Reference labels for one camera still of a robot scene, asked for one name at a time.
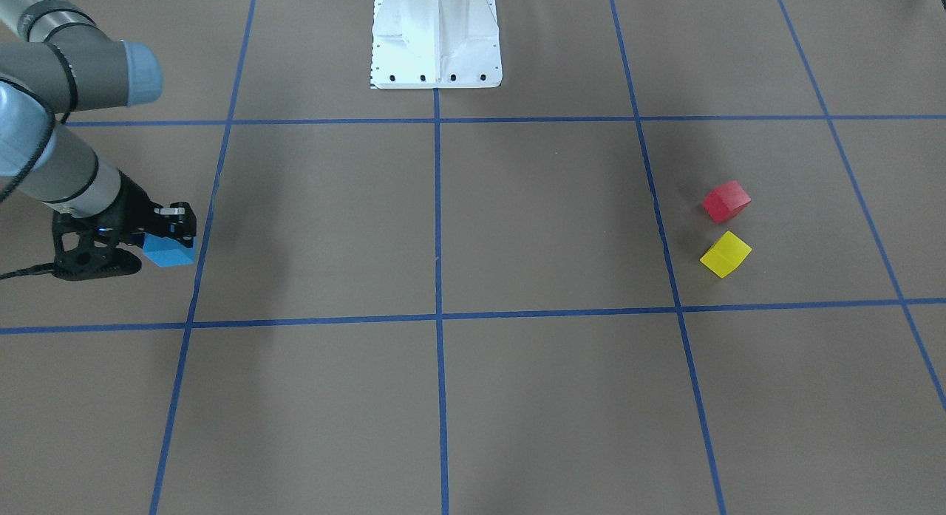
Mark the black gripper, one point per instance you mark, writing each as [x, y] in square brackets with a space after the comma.
[134, 205]

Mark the blue block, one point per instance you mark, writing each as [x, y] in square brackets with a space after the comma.
[166, 252]

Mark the red block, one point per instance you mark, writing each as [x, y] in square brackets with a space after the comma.
[726, 201]

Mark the yellow block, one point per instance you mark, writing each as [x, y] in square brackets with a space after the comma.
[725, 255]

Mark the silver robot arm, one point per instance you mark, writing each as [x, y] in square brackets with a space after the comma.
[63, 63]

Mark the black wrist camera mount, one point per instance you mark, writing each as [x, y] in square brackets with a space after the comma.
[90, 248]

